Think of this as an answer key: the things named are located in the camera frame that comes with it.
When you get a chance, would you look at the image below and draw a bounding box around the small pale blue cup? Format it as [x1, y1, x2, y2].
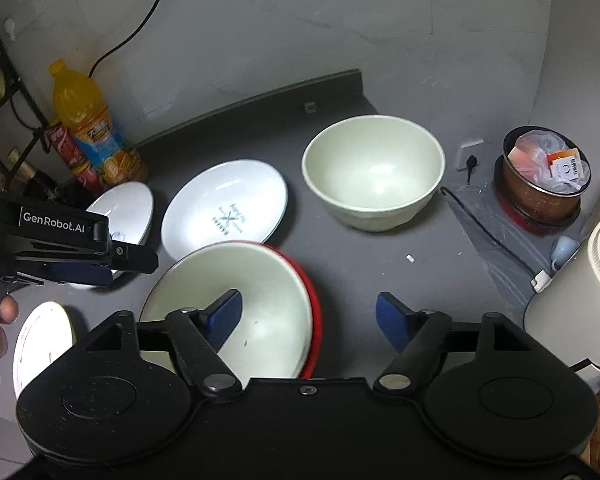
[550, 236, 581, 271]

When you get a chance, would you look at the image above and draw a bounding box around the black metal rack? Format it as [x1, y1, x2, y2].
[0, 5, 51, 171]

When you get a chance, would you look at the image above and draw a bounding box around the red soda bottle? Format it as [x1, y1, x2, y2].
[45, 122, 103, 196]

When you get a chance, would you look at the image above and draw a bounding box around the black power cable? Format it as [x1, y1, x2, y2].
[440, 186, 553, 291]

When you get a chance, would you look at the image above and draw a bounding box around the plain white plate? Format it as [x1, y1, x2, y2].
[67, 181, 155, 291]
[12, 301, 78, 411]

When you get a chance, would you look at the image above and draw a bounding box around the yellow jar bottom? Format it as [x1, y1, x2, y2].
[47, 59, 150, 188]

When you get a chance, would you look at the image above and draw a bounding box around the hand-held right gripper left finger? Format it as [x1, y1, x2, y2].
[81, 288, 244, 399]

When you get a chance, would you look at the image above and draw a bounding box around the plastic bag with trash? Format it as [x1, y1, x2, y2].
[510, 130, 591, 193]

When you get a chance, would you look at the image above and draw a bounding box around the white plate with dark print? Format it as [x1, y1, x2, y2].
[160, 159, 289, 261]

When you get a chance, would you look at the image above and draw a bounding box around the copper trash bin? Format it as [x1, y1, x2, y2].
[494, 125, 594, 233]

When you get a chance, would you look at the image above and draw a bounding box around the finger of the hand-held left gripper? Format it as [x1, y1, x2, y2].
[110, 241, 160, 275]
[44, 263, 114, 289]

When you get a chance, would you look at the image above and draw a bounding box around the white wall socket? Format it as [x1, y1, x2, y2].
[455, 139, 483, 171]

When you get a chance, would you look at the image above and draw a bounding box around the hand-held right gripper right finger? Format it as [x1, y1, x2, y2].
[373, 290, 539, 395]

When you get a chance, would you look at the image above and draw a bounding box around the large cream bowl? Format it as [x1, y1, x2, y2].
[301, 115, 447, 233]

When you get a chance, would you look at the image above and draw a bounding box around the black wall cable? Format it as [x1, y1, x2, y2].
[89, 0, 175, 78]

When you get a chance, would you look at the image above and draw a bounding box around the red bowl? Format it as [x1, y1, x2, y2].
[260, 242, 324, 380]

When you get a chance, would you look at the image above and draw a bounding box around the white kitchen appliance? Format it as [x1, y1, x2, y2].
[522, 210, 600, 376]

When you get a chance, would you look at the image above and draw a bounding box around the dark glass bottle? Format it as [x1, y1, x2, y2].
[7, 147, 63, 201]

